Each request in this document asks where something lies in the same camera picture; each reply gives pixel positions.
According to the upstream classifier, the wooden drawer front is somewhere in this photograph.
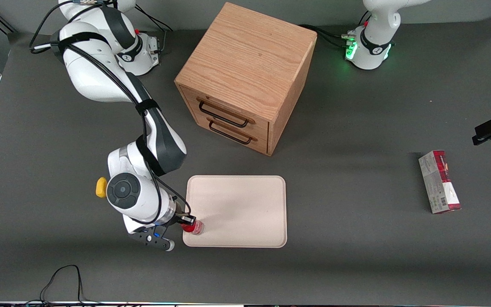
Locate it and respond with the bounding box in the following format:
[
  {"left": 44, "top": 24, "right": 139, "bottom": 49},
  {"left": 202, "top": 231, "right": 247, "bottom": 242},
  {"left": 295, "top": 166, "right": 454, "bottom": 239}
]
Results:
[
  {"left": 179, "top": 85, "right": 270, "bottom": 136},
  {"left": 185, "top": 110, "right": 269, "bottom": 155}
]

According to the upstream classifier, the yellow lemon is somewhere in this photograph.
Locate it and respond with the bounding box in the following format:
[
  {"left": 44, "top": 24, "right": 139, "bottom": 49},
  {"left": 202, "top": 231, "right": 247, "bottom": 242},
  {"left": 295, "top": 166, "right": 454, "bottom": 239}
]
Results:
[{"left": 95, "top": 177, "right": 109, "bottom": 199}]

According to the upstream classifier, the black right arm base cable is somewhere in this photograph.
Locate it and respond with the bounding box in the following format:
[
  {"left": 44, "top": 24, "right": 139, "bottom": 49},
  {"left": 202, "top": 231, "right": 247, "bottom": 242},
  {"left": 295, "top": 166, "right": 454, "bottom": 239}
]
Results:
[{"left": 135, "top": 5, "right": 174, "bottom": 54}]

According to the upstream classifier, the wooden drawer cabinet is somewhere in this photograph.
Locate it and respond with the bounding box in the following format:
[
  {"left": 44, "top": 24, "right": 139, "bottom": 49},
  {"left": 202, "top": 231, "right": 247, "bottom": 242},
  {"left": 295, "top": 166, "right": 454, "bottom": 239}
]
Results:
[{"left": 174, "top": 2, "right": 318, "bottom": 156}]

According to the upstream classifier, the thin black looped cable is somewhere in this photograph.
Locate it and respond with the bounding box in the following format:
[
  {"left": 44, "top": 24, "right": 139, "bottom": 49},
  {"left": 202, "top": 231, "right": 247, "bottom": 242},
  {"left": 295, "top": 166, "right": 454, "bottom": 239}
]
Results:
[{"left": 24, "top": 264, "right": 101, "bottom": 306}]

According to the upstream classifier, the red and grey carton box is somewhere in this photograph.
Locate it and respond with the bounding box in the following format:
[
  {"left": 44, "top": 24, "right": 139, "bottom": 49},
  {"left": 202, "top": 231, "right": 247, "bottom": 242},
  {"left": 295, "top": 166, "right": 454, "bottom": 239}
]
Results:
[{"left": 418, "top": 150, "right": 462, "bottom": 214}]

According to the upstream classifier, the black wire drawer handle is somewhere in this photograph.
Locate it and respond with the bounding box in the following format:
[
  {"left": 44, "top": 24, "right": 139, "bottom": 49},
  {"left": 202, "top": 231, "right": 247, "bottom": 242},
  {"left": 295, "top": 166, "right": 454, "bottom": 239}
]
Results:
[
  {"left": 196, "top": 97, "right": 256, "bottom": 128},
  {"left": 207, "top": 117, "right": 258, "bottom": 145}
]

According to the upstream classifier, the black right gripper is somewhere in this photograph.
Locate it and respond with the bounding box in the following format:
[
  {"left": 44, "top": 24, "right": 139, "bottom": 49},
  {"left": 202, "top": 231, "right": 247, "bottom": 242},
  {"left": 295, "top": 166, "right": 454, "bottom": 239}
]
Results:
[{"left": 169, "top": 209, "right": 196, "bottom": 229}]

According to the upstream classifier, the beige rectangular tray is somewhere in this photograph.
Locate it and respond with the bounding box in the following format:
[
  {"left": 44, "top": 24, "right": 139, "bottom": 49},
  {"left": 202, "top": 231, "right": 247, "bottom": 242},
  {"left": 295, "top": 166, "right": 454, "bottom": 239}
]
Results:
[{"left": 182, "top": 175, "right": 288, "bottom": 249}]

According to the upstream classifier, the thick black left base cable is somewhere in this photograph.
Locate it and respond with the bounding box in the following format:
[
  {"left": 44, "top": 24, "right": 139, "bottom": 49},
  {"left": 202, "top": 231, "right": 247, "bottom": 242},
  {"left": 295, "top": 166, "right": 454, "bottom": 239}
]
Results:
[{"left": 298, "top": 24, "right": 357, "bottom": 48}]

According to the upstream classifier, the black cable along right arm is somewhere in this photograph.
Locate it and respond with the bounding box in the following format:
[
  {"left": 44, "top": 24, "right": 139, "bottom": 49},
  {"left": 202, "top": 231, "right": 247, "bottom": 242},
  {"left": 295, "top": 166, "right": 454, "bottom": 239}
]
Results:
[{"left": 30, "top": 0, "right": 192, "bottom": 226}]

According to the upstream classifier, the red coke bottle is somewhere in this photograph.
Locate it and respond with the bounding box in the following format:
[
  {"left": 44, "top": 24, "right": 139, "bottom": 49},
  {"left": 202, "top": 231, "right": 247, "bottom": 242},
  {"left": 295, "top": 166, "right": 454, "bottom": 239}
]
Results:
[{"left": 182, "top": 219, "right": 205, "bottom": 236}]

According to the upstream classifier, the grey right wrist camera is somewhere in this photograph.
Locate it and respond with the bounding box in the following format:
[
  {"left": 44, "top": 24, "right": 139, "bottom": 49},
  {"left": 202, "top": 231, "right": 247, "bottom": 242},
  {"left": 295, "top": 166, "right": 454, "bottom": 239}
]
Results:
[{"left": 128, "top": 226, "right": 176, "bottom": 252}]

